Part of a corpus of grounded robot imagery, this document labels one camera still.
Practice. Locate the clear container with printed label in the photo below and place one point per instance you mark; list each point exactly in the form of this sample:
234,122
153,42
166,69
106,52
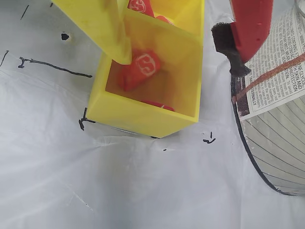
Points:
281,107

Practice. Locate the orange candy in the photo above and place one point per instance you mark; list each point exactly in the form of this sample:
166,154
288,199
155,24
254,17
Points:
140,70
164,19

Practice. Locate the red candy with S print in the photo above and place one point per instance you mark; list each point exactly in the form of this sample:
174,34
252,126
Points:
140,6
158,105

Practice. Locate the yellow three-compartment box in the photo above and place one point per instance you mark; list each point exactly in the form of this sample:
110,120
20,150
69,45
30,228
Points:
143,119

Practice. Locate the white tablecloth with ink marks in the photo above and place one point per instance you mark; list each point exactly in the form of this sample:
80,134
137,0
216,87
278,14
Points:
71,167

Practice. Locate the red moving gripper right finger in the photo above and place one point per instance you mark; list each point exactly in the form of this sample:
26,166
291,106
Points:
252,23

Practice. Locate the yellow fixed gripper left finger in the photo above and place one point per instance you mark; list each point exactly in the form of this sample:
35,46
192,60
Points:
100,26

